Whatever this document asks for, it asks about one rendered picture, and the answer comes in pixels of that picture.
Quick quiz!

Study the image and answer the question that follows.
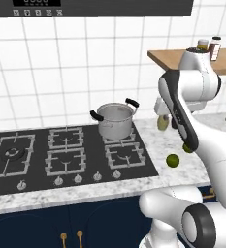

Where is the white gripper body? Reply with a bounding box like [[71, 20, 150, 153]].
[[154, 96, 172, 116]]

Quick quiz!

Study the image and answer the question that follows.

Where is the green lime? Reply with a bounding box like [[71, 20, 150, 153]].
[[181, 142, 194, 154], [165, 153, 180, 169]]

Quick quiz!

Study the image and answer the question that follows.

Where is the yellow green fruit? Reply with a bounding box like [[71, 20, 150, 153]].
[[156, 114, 170, 132]]

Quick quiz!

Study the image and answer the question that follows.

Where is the brown bottle with white label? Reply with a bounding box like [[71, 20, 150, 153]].
[[208, 36, 222, 62]]

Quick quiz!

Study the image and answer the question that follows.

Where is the black gas hob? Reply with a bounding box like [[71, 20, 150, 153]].
[[0, 123, 160, 198]]

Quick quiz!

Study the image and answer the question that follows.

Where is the navy drawer front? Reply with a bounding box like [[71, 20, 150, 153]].
[[197, 185, 217, 204]]

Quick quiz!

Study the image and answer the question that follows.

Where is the dark grey microwave oven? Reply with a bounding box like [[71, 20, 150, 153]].
[[0, 0, 195, 18]]

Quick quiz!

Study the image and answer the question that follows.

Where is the navy cupboard door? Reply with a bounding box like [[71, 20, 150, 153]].
[[0, 205, 71, 248], [69, 196, 153, 248]]

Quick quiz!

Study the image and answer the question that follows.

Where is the wooden wall shelf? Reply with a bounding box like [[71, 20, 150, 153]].
[[146, 47, 226, 77]]

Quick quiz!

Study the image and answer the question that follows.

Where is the silver pot with black handles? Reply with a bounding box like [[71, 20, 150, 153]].
[[89, 97, 141, 140]]

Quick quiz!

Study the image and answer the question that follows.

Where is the gold drawer handle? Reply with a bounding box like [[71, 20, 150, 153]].
[[202, 188, 216, 201]]

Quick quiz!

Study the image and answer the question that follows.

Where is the gold cupboard door handle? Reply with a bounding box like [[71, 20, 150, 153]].
[[76, 230, 84, 248], [59, 232, 68, 248]]

